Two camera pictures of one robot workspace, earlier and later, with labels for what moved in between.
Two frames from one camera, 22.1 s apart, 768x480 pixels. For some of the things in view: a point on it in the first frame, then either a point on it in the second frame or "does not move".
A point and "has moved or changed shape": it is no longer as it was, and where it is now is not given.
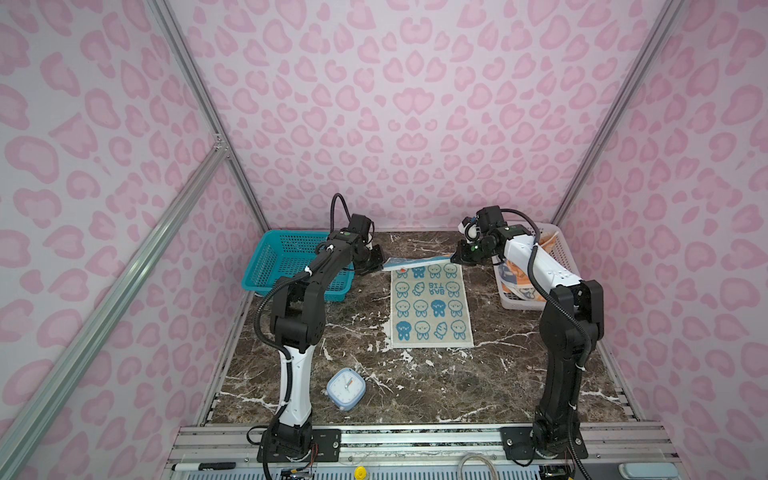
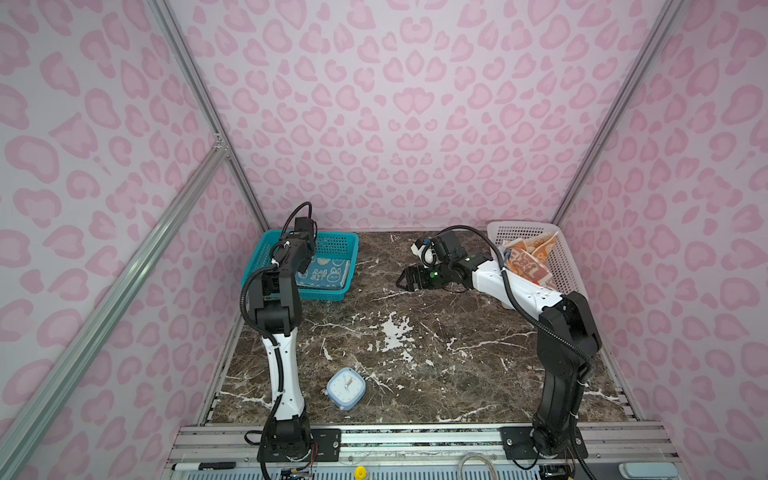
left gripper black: x=378 y=258 -> x=303 y=268
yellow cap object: x=360 y=473 does not move
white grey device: x=648 y=470 does not move
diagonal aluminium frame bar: x=30 y=413 does not move
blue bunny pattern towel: x=429 y=305 has moved or changed shape
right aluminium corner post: x=660 y=33 does not move
